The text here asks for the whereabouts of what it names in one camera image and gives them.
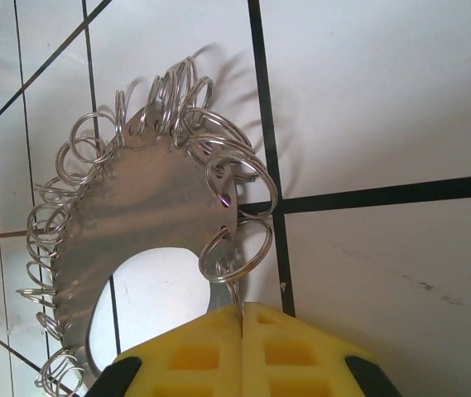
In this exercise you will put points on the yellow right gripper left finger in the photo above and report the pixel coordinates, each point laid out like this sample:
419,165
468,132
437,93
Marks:
218,343

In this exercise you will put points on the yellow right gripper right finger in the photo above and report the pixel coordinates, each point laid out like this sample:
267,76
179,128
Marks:
251,372

